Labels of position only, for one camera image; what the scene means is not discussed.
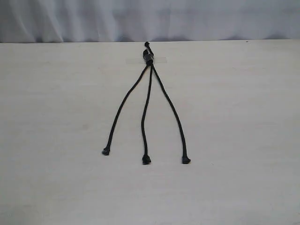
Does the clear adhesive tape strip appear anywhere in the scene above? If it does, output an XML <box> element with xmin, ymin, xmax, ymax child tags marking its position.
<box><xmin>125</xmin><ymin>57</ymin><xmax>167</xmax><ymax>65</ymax></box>

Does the white backdrop curtain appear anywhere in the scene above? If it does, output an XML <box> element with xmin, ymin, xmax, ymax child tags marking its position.
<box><xmin>0</xmin><ymin>0</ymin><xmax>300</xmax><ymax>43</ymax></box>

